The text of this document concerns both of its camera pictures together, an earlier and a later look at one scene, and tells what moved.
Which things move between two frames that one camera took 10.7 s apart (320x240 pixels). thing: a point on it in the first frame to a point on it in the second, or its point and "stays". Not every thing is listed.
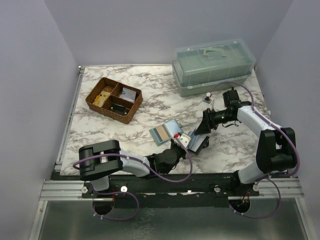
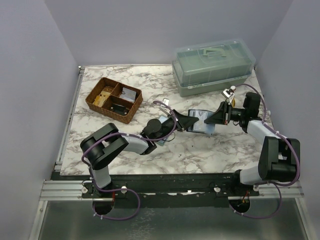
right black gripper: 208,121 stays
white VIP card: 128,94 stays
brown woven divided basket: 115,100 stays
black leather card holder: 198,142 to 200,126
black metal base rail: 164,190 stays
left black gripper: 183,156 to 182,122
